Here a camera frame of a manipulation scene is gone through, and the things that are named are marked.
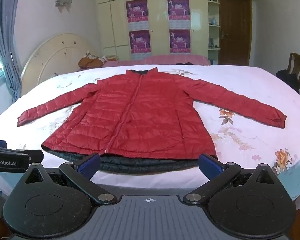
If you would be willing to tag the bed with pink sheet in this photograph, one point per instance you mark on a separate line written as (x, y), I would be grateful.
(160, 59)

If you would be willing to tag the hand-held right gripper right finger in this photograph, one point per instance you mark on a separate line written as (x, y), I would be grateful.
(210, 166)

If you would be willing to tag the red puffer jacket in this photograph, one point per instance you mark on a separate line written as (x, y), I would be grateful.
(145, 115)

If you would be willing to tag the cream corner shelf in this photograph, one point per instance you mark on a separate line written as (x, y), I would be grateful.
(213, 32)

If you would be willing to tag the blue vase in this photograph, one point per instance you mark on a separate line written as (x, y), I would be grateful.
(213, 20)

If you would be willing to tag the blue curtain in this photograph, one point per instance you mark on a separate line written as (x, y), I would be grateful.
(7, 30)

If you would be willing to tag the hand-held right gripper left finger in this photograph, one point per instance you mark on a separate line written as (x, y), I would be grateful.
(88, 166)

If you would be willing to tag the brown wooden door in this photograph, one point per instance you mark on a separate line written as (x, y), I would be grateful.
(236, 27)

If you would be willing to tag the cream round headboard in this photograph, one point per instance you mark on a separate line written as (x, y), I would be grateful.
(55, 55)

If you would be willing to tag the bed with floral sheet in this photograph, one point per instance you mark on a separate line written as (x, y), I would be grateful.
(252, 87)

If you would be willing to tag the wooden chair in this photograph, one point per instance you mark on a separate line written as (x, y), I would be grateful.
(298, 62)

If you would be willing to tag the purple wall poster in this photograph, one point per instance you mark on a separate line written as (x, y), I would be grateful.
(137, 11)
(178, 10)
(140, 41)
(180, 40)

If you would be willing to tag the pale folded cloth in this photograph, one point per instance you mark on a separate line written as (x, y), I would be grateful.
(112, 57)

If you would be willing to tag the cream wardrobe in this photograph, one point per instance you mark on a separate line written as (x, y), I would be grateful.
(157, 17)

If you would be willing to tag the black cloth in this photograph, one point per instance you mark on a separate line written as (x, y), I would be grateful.
(186, 63)

